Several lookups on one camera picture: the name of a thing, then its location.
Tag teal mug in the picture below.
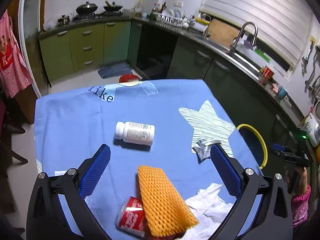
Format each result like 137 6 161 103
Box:
277 86 287 100

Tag red checked apron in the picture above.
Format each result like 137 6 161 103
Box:
0 10 33 98

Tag person's right hand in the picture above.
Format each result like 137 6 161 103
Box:
295 166 308 196

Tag white dish rack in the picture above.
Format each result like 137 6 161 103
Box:
152 9 189 29

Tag wooden cutting board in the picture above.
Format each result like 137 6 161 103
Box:
208 19 240 48

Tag small steel pot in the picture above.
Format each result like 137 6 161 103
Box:
57 15 70 25

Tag black wok with lid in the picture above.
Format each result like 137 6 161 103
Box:
76 1 98 15

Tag steel kitchen faucet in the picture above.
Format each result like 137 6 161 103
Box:
229 21 258 54

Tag white window blind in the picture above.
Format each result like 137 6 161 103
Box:
200 0 313 66

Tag crumpled silver foil wrapper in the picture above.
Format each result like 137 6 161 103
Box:
192 139 221 164

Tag blue floor mat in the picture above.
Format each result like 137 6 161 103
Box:
98 62 132 79

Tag pink patterned sleeve forearm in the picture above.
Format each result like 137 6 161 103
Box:
291 185 311 228

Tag black frying pan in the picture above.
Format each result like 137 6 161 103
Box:
104 0 123 12

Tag green lower cabinets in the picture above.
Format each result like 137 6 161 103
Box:
39 21 131 82

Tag white pill bottle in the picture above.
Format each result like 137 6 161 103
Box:
114 121 155 146

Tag orange foam net sleeve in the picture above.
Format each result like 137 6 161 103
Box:
138 165 199 237

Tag black bin yellow rim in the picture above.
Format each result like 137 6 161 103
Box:
236 124 268 170

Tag red stool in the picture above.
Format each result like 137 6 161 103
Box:
119 74 140 83

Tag red soda can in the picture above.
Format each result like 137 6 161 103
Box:
116 197 146 238

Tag blue tablecloth with star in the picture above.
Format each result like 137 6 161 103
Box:
34 78 264 240

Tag red canister on counter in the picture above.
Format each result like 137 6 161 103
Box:
259 66 274 82

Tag white paper towel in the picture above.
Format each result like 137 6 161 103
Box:
180 183 233 239

